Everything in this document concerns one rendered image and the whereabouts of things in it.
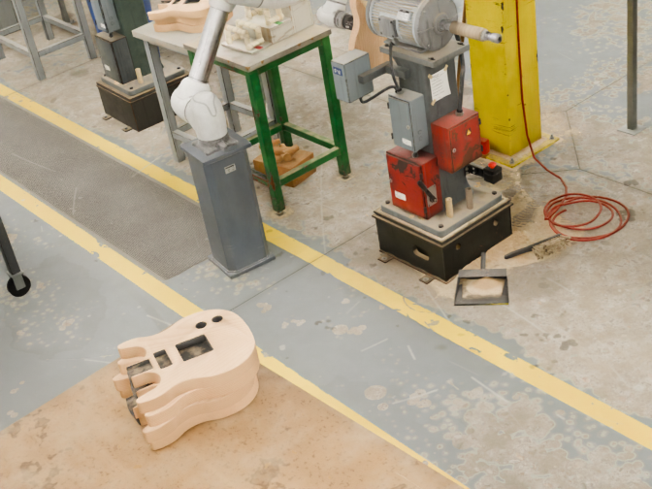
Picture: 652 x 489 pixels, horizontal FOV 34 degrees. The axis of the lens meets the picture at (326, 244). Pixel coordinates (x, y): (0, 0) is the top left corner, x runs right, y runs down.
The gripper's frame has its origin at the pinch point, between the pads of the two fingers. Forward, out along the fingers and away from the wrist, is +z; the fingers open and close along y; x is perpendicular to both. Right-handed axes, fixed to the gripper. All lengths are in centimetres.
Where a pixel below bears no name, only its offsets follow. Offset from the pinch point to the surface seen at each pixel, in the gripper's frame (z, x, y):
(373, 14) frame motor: 22.5, 16.5, 20.9
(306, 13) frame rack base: -66, -7, -10
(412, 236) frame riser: 47, -91, 18
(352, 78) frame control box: 26.0, -9.8, 37.1
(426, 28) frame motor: 55, 16, 18
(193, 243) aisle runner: -71, -121, 73
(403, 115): 46, -27, 24
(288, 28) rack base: -66, -12, 3
